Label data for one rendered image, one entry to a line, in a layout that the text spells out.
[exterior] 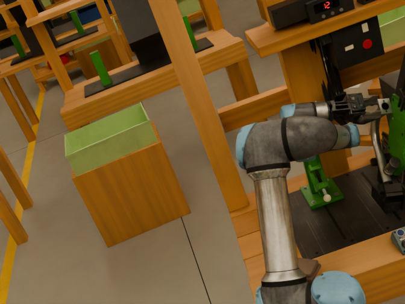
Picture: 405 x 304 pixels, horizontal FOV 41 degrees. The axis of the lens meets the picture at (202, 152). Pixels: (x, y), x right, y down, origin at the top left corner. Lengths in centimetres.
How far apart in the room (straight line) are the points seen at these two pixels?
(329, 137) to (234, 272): 206
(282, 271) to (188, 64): 90
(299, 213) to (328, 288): 76
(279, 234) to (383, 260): 51
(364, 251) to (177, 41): 96
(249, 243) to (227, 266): 138
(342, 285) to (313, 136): 37
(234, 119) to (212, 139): 14
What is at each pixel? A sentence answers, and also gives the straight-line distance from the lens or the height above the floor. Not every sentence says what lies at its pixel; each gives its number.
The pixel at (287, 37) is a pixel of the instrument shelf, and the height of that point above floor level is 154.
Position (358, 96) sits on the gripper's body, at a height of 132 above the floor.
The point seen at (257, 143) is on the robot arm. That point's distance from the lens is 141.
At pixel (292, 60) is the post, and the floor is 141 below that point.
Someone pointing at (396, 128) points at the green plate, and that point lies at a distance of 194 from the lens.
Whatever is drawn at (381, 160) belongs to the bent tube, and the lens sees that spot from 202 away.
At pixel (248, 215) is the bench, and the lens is 223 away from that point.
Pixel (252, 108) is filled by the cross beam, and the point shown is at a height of 124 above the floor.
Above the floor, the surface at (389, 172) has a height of 104.
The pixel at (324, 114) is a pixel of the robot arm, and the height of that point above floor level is 131.
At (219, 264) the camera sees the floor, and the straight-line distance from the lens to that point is 349.
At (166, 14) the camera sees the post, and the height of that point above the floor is 173.
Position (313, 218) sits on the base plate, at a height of 90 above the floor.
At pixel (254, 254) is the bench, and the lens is 203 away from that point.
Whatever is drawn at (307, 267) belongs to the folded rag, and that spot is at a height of 93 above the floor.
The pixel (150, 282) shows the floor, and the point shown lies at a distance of 361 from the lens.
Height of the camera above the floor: 212
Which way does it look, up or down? 26 degrees down
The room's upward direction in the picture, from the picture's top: 21 degrees counter-clockwise
